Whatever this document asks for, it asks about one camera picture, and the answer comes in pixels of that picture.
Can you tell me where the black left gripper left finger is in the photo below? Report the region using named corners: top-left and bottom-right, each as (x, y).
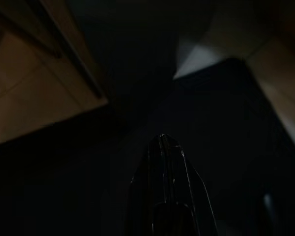
top-left (129, 134), bottom-right (168, 236)

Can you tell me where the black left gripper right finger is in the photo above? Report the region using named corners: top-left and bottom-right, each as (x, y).
top-left (161, 134), bottom-right (217, 236)

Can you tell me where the black floor mat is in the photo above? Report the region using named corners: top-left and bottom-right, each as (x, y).
top-left (0, 58), bottom-right (295, 236)

